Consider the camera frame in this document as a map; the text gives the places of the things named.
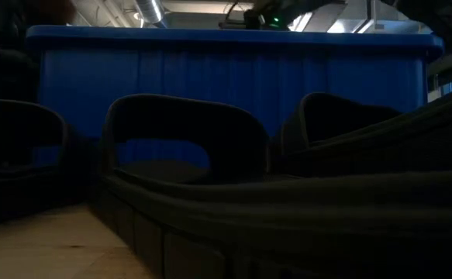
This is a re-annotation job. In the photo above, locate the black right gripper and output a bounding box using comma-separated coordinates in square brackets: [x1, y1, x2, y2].
[218, 0, 302, 31]

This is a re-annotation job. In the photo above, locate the black rubber slide sandal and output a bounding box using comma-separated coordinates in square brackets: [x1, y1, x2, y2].
[271, 83, 452, 179]
[0, 98, 95, 229]
[89, 93, 452, 279]

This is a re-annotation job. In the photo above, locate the blue plastic bin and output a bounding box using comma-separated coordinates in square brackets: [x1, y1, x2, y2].
[26, 25, 445, 171]

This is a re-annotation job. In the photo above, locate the smooth silver ceiling duct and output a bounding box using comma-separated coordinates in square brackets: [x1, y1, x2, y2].
[135, 0, 167, 27]

